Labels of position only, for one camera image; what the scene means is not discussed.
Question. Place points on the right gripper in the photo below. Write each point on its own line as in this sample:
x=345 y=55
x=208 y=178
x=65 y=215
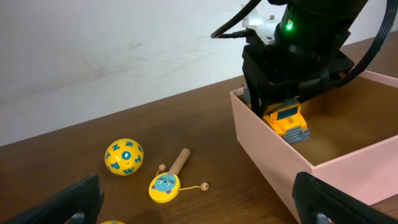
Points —
x=305 y=58

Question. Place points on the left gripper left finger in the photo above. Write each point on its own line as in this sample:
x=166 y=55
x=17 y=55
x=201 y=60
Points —
x=78 y=203

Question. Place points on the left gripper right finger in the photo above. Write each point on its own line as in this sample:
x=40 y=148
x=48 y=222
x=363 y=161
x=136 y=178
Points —
x=318 y=202

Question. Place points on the yellow grey dump truck toy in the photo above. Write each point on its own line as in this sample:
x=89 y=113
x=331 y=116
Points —
x=286 y=120

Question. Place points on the yellow ball with eye face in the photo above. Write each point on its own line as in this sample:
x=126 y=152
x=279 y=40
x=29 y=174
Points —
x=112 y=222

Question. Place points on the yellow ball with blue letters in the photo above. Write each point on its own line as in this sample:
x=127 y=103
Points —
x=124 y=157

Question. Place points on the pink cardboard box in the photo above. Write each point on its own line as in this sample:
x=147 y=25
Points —
x=352 y=143

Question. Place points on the yellow wooden rattle drum toy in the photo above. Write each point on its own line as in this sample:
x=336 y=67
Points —
x=166 y=185

